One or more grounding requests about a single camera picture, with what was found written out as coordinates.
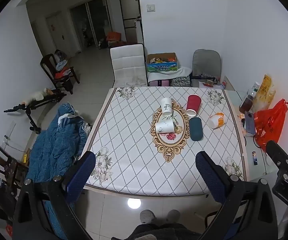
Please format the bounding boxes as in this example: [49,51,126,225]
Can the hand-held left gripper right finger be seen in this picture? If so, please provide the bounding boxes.
[195,151,278,240]

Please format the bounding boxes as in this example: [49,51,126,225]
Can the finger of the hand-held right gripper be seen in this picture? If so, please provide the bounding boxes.
[266,140,288,173]

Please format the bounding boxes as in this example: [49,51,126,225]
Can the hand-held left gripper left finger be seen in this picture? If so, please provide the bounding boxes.
[13,151,96,240]

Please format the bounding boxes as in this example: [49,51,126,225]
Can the orange and white cup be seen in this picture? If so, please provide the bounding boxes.
[207,112,226,129]

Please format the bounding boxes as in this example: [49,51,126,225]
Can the white paper cup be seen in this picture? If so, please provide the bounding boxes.
[160,97,173,117]
[155,118,175,134]

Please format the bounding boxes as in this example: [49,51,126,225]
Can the red paper cup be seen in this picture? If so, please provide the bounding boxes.
[186,94,202,117]

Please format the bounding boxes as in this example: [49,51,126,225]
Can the white side table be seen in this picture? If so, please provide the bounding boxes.
[224,90,281,183]

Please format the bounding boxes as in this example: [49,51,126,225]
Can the red plastic bag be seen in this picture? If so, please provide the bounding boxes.
[253,98,288,152]

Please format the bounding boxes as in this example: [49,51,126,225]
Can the dark smartphone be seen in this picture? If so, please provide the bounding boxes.
[244,111,256,135]

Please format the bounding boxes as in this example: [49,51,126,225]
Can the blue quilted jacket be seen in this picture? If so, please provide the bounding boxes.
[26,102,91,240]

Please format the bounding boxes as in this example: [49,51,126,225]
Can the dark teal glasses case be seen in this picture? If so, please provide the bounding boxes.
[189,117,204,142]

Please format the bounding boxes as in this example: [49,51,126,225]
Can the person's grey slipper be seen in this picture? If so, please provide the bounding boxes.
[167,209,181,222]
[139,209,157,223]

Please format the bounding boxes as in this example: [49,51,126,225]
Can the brown drink bottle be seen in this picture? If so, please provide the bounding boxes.
[239,91,256,114]

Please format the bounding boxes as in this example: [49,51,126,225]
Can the patterned tablecloth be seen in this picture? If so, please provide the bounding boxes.
[80,86,249,197]

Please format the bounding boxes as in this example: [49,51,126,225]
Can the yellow snack bag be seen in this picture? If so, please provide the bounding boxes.
[253,74,276,113]

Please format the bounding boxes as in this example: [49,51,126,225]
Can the person's dark trousers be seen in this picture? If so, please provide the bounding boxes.
[111,221,202,240]

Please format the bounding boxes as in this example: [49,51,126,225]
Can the black tripod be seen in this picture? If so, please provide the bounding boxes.
[3,93,67,135]

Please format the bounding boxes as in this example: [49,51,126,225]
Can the black and white patterned bag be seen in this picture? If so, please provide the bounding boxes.
[170,76,191,87]

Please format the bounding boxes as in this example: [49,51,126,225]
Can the pink bag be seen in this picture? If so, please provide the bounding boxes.
[148,79,171,87]

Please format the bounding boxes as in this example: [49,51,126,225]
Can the white cloth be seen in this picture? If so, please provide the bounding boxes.
[148,66,192,81]

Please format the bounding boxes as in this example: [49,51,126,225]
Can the clothes pile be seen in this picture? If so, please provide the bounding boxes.
[54,50,72,78]

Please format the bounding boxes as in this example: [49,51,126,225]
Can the dark wooden chair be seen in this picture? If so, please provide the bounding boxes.
[40,53,80,95]

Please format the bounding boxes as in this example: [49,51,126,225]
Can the grey office chair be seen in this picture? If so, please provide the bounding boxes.
[190,49,222,88]

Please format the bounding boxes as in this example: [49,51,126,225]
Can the white padded chair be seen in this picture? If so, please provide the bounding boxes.
[109,43,149,88]

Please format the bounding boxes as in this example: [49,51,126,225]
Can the cardboard box with blue print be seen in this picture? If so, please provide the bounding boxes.
[146,53,179,73]

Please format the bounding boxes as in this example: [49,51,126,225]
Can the orange box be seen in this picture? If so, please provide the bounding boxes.
[106,32,122,43]

